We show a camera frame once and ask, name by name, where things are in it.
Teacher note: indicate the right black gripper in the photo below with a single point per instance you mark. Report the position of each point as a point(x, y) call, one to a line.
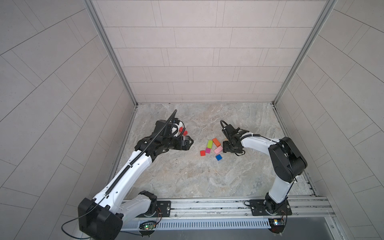
point(225, 148)

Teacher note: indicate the right circuit board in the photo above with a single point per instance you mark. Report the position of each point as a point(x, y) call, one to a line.
point(277, 223)

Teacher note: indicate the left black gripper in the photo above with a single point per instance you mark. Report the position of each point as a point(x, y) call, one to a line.
point(184, 147)

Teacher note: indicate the red arch wood block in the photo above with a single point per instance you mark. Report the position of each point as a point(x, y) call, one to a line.
point(183, 130)

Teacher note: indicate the aluminium mounting rail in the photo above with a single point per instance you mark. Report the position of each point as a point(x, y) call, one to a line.
point(232, 212)

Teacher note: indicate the lime green wood block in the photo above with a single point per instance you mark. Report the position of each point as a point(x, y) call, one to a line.
point(210, 144)

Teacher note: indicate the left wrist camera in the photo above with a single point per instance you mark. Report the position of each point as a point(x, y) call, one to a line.
point(173, 129)

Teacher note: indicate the circuit board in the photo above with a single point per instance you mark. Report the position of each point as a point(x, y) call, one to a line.
point(148, 226)
point(277, 223)

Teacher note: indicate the pink wood block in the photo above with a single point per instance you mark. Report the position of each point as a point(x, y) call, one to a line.
point(218, 150)

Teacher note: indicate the orange wood block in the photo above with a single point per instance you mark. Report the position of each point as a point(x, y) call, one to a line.
point(216, 142)

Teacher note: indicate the blue wood cube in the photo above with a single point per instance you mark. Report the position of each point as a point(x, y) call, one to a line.
point(218, 157)

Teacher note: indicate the left circuit board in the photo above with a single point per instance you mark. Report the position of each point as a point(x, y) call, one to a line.
point(148, 226)

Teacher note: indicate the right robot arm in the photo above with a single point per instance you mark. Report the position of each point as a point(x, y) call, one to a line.
point(287, 160)

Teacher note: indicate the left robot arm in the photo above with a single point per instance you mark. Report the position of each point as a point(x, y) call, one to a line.
point(102, 218)

